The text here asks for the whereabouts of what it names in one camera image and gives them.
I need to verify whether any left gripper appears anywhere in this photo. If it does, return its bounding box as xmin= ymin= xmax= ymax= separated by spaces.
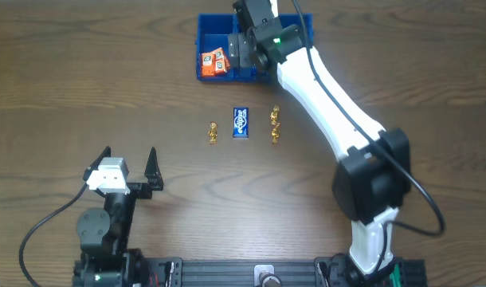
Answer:
xmin=82 ymin=145 xmax=164 ymax=201

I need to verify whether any blue candy pack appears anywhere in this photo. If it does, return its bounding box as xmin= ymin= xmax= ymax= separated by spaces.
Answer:
xmin=232 ymin=107 xmax=249 ymax=140

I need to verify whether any blue tray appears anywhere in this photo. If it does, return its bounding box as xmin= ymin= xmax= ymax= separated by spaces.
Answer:
xmin=194 ymin=13 xmax=315 ymax=84

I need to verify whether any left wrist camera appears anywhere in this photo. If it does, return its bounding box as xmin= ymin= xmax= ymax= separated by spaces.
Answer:
xmin=85 ymin=156 xmax=131 ymax=195

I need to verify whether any mounting rail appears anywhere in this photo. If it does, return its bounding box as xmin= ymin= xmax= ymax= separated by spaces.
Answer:
xmin=73 ymin=257 xmax=427 ymax=287

